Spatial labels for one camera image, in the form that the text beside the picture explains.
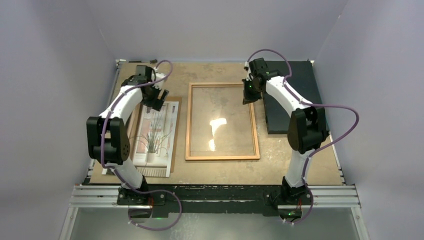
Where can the plant photo print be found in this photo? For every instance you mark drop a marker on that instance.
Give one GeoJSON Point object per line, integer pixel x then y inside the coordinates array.
{"type": "Point", "coordinates": [155, 139]}

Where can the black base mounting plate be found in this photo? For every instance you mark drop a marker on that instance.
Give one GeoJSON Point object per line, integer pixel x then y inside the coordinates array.
{"type": "Point", "coordinates": [267, 200]}

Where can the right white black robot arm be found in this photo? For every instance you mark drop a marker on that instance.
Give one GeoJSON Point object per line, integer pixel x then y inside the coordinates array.
{"type": "Point", "coordinates": [307, 127]}

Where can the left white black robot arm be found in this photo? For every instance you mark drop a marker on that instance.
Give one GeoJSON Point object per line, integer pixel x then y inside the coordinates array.
{"type": "Point", "coordinates": [107, 137]}

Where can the clear glass pane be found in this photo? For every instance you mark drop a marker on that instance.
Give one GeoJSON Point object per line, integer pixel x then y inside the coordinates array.
{"type": "Point", "coordinates": [218, 122]}

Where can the wooden picture frame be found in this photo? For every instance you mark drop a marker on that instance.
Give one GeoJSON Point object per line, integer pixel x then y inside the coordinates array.
{"type": "Point", "coordinates": [189, 132]}

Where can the brown backing board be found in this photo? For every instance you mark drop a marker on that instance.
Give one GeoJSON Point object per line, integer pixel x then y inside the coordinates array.
{"type": "Point", "coordinates": [177, 126]}

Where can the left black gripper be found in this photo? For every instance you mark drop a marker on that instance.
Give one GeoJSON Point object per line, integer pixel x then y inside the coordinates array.
{"type": "Point", "coordinates": [156, 104]}

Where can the dark rectangular box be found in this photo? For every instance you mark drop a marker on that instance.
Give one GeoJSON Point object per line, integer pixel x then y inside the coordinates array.
{"type": "Point", "coordinates": [304, 82]}

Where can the aluminium rail beam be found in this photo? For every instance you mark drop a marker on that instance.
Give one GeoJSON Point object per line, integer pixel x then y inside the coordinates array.
{"type": "Point", "coordinates": [105, 196]}

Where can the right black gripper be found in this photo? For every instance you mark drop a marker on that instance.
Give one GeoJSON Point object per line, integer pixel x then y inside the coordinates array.
{"type": "Point", "coordinates": [249, 98]}

